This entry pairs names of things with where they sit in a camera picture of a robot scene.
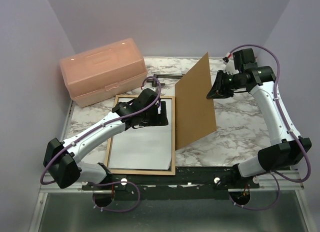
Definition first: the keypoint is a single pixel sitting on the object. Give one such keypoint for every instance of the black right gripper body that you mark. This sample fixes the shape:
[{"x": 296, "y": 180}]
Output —
[{"x": 235, "y": 84}]

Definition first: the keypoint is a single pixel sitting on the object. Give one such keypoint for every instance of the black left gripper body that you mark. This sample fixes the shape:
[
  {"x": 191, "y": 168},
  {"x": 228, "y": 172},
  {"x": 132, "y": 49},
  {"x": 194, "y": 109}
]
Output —
[{"x": 151, "y": 118}]

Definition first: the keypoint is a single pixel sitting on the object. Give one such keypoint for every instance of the red sunset photo board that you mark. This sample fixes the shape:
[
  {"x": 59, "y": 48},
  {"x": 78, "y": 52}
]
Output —
[{"x": 145, "y": 148}]

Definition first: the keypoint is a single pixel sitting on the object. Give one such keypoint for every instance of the brown fibreboard backing board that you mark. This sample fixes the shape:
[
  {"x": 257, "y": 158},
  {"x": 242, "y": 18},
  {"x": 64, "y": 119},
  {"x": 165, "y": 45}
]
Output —
[{"x": 194, "y": 114}]

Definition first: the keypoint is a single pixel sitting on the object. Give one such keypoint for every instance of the light wooden picture frame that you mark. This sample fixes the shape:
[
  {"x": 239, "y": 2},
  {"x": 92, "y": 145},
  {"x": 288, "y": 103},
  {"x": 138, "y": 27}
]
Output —
[{"x": 170, "y": 172}]

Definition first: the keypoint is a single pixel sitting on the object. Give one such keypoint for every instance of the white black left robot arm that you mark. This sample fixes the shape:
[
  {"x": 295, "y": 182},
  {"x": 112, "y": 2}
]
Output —
[{"x": 63, "y": 160}]

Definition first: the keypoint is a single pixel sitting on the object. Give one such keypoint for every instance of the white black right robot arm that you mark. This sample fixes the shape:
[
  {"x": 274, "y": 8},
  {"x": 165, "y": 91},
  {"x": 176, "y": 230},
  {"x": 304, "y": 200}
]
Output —
[{"x": 287, "y": 146}]

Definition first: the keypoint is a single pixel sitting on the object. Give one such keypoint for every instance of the pink translucent plastic box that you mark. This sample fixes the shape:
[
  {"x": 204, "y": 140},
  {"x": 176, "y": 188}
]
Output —
[{"x": 104, "y": 72}]

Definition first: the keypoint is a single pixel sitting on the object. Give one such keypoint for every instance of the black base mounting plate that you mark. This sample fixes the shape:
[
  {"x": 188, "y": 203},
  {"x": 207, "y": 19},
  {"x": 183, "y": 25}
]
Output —
[{"x": 188, "y": 183}]

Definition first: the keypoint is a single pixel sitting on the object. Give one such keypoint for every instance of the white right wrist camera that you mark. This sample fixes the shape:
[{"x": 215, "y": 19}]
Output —
[{"x": 229, "y": 64}]

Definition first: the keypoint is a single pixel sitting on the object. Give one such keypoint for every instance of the aluminium extrusion rail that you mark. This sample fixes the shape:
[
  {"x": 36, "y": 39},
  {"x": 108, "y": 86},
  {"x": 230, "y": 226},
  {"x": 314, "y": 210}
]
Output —
[{"x": 268, "y": 183}]

